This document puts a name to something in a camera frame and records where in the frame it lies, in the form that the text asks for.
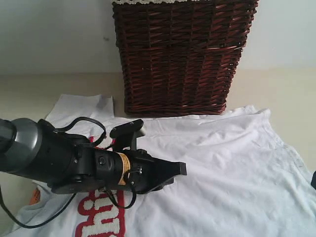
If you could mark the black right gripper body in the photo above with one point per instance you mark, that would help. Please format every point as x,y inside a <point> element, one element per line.
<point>313,180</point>

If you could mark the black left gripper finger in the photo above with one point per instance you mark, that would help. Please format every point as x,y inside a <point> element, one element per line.
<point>163,172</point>

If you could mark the white t-shirt with red print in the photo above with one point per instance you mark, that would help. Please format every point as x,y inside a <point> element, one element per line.
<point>242,181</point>

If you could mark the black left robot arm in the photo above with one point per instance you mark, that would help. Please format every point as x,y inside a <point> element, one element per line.
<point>71,163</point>

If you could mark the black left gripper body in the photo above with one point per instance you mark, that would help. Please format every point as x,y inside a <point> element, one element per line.
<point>126,170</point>

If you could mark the dark brown wicker basket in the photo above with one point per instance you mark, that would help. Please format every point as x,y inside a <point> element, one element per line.
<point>180,58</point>

